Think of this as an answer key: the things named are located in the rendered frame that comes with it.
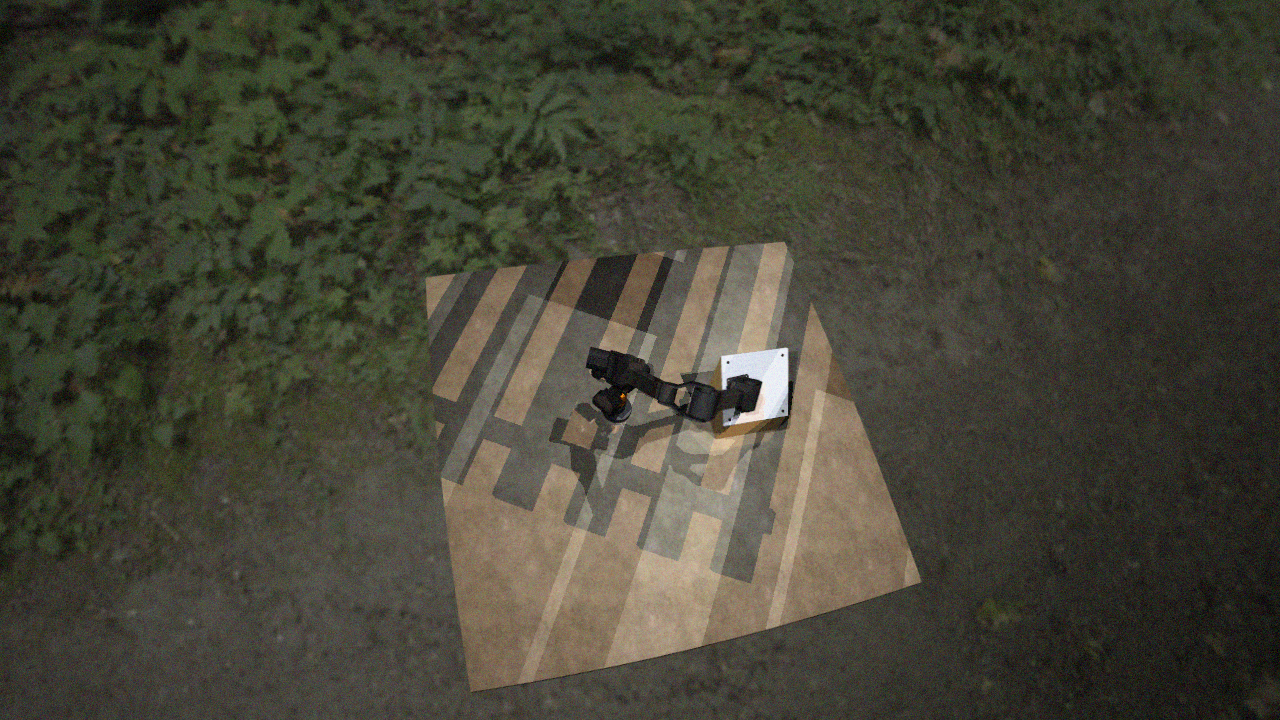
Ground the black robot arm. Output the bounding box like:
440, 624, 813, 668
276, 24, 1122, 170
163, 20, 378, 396
586, 347, 762, 423

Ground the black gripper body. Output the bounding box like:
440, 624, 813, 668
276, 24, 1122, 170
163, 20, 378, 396
593, 363, 650, 415

